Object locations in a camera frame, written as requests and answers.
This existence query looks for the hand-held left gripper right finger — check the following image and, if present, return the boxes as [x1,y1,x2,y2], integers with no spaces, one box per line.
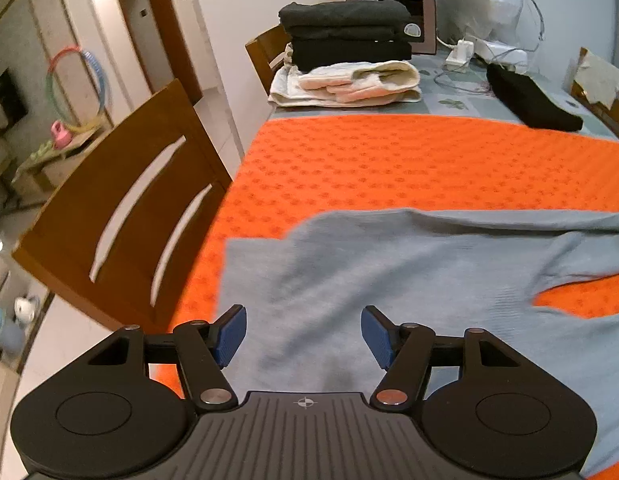
[360,305,520,408]

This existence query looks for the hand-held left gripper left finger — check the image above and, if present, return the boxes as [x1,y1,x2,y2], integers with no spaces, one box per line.
[86,305,247,411]

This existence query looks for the light grey sweater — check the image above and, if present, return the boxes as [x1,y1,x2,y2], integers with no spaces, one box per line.
[216,207,619,478]

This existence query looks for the black folded clothes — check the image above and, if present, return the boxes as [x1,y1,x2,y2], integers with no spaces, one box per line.
[289,37,414,68]

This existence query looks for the dark grey folded clothes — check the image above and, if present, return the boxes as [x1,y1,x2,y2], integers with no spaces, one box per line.
[279,0,413,43]

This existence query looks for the orange floral mat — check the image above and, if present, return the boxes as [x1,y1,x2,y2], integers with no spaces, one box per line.
[154,112,619,480]

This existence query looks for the wooden chair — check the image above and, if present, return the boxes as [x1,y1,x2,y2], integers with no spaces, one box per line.
[244,25,291,96]
[12,77,235,333]
[569,47,619,148]

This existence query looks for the blue plastic container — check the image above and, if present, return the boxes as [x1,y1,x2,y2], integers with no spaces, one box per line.
[0,307,25,352]

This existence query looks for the low beige cabinet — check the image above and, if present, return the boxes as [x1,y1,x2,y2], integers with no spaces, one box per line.
[12,125,112,206]

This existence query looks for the white quilted folded garment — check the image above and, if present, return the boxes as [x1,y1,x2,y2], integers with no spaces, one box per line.
[268,42,423,108]

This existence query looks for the black folded pants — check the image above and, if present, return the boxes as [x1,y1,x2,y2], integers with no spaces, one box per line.
[487,62,584,131]

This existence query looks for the colourful hula hoop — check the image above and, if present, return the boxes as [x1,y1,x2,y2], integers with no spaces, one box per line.
[46,46,112,133]

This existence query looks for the brown wooden door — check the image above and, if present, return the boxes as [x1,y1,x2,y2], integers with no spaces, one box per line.
[109,0,205,96]

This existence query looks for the white appliance base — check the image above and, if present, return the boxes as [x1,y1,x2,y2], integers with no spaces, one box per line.
[472,35,530,73]

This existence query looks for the black television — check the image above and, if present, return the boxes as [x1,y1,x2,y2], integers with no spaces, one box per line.
[0,67,27,128]

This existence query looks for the small brown cabinet with stickers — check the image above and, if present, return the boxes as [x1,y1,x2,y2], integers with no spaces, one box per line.
[340,0,437,56]

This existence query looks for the beige quilted cloth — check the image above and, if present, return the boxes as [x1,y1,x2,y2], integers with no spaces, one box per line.
[573,52,619,108]

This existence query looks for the plastic-wrapped appliance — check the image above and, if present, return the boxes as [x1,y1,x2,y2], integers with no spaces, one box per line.
[437,0,545,56]

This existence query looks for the white cable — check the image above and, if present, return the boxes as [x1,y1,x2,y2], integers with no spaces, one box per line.
[432,57,490,93]

